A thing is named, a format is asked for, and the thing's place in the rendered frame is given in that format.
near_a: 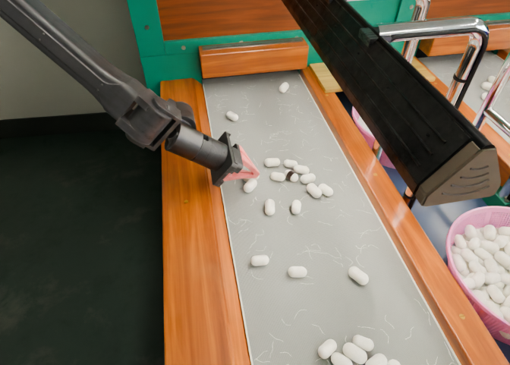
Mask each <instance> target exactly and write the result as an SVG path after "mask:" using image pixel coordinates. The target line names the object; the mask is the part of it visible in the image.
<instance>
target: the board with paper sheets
mask: <svg viewBox="0 0 510 365"><path fill-rule="evenodd" d="M411 64H412V65H413V66H414V67H415V68H416V69H417V70H418V71H419V72H420V73H421V74H422V75H423V76H425V78H426V79H428V81H429V82H433V81H435V79H436V78H435V77H434V76H433V75H432V74H431V73H430V72H429V71H428V70H427V69H426V68H425V67H424V66H423V65H421V64H420V63H419V62H418V61H417V60H416V59H415V58H413V60H412V62H411ZM309 68H310V69H311V71H312V72H313V75H314V76H315V78H316V79H317V81H318V82H319V84H320V86H321V87H322V89H323V91H324V93H335V92H342V91H343V90H342V88H341V87H340V86H339V85H338V83H337V81H336V80H335V78H334V77H333V76H332V75H331V73H330V72H329V70H328V69H327V67H326V66H325V65H324V62H323V63H315V64H310V66H309Z"/></svg>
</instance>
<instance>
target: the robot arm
mask: <svg viewBox="0 0 510 365"><path fill-rule="evenodd" d="M0 17H1V18H2V19H3V20H4V21H6V22H7V23H8V24H9V25H11V26H12V27H13V28H14V29H15V30H16V31H17V32H19V33H20V34H21V35H22V36H23V37H25V38H26V39H27V40H28V41H30V42H31V43H32V44H33V45H35V47H37V48H38V49H39V50H40V51H41V52H43V53H44V54H45V55H46V56H48V57H49V58H50V59H51V60H53V61H54V62H55V63H56V64H57V65H58V66H59V67H60V68H62V69H63V70H64V71H65V72H67V73H68V74H69V75H70V76H72V77H73V78H74V79H75V80H76V81H77V82H78V83H80V84H81V85H82V86H83V87H84V88H85V89H87V90H88V91H89V92H90V93H91V94H92V95H93V96H94V97H95V98H96V100H97V101H98V102H99V103H100V104H101V106H102V107H103V108H104V110H105V111H106V112H107V113H108V114H110V115H111V116H112V117H113V118H114V119H115V120H116V122H115V124H116V125H117V126H118V127H119V128H121V129H122V130H123V131H124V132H125V135H126V137H127V138H128V139H129V141H131V142H132V143H134V144H136V145H138V146H139V147H141V148H143V149H144V148H145V147H146V148H148V149H151V150H152V151H153V152H154V151H155V150H156V149H157V148H158V147H159V145H160V144H161V143H162V142H163V141H164V140H165V150H167V151H169V152H171V153H174V154H176V155H178V156H181V157H183V158H185V159H188V160H190V161H192V162H195V163H197V164H199V165H202V166H204V167H206V168H208V169H210V171H211V177H212V185H215V186H217V187H220V186H221V185H222V184H223V183H224V181H231V180H236V179H241V178H257V177H258V176H259V175H260V172H259V171H258V169H257V168H256V166H255V165H254V164H253V163H252V162H251V160H250V158H249V157H248V155H247V154H246V153H245V151H244V149H243V148H242V147H241V146H240V145H238V144H235V145H234V146H231V141H230V136H231V134H230V133H228V132H226V131H225V132H224V133H223V134H222V136H221V137H220V138H219V139H218V140H216V139H214V138H212V137H210V136H208V135H206V134H204V133H202V132H200V131H198V130H197V126H196V122H195V119H194V112H193V109H192V108H191V107H190V105H188V104H187V103H186V102H176V101H174V100H173V99H168V100H167V101H165V100H164V99H163V98H161V97H159V96H157V95H156V94H155V93H154V92H153V91H152V90H151V89H150V88H149V89H147V88H146V87H145V86H144V85H143V84H141V83H140V82H139V81H138V80H137V79H135V78H132V77H130V76H129V75H127V74H126V73H124V72H123V71H121V70H119V69H118V68H116V67H115V66H114V65H113V64H112V63H110V62H109V61H108V60H107V59H106V58H104V57H103V56H102V55H101V54H100V53H98V52H97V51H96V50H95V49H94V48H93V47H92V46H91V45H90V44H89V43H88V42H86V41H85V40H84V39H83V38H82V37H81V36H79V35H78V34H77V33H76V32H75V31H73V30H72V29H71V28H70V27H69V26H68V25H67V24H66V23H65V22H64V21H63V20H61V19H60V18H59V17H58V16H57V15H56V14H54V13H53V12H52V11H51V10H50V9H48V8H47V7H46V6H45V5H44V4H43V3H42V2H41V1H40V0H0ZM136 104H138V106H137V107H136V108H135V110H133V109H132V108H133V107H134V106H135V105H136ZM244 166H245V167H246V168H248V169H249V170H251V171H246V170H243V169H242V168H243V167H244Z"/></svg>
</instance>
